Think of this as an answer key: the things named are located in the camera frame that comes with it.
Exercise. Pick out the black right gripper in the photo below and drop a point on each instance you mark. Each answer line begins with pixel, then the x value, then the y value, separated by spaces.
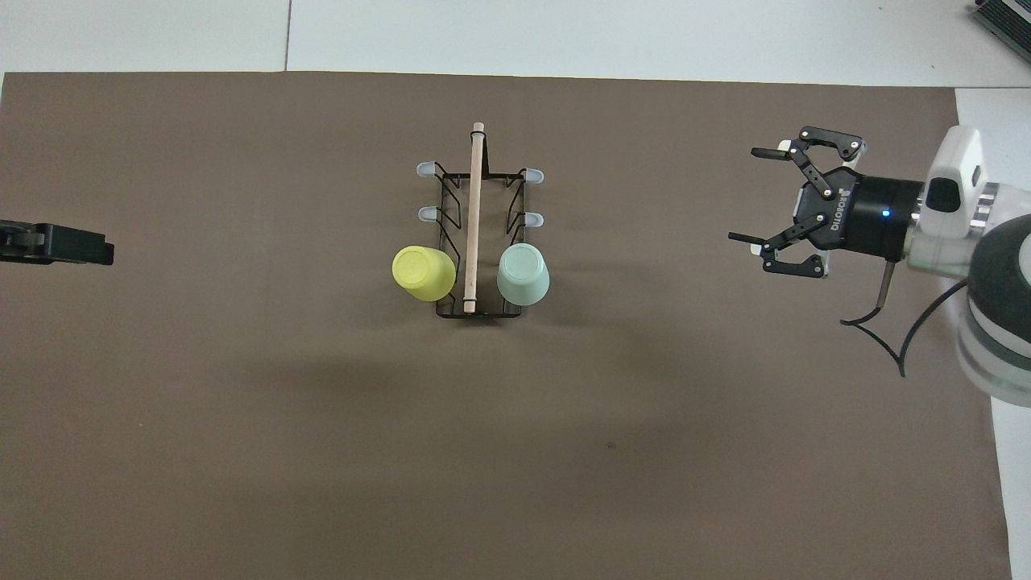
pixel 870 213

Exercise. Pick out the pale green plastic cup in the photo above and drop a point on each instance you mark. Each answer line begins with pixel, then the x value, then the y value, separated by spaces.
pixel 523 274

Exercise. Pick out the yellow plastic cup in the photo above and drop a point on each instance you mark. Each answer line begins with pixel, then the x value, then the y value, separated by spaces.
pixel 423 272

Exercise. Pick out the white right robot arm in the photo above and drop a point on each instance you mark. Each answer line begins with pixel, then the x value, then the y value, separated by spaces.
pixel 999 282

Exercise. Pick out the grey ribbed device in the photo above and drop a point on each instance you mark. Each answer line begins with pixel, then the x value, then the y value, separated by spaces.
pixel 1005 22

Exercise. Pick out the brown table mat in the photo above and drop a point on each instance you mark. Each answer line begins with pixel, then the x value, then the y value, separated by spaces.
pixel 322 451

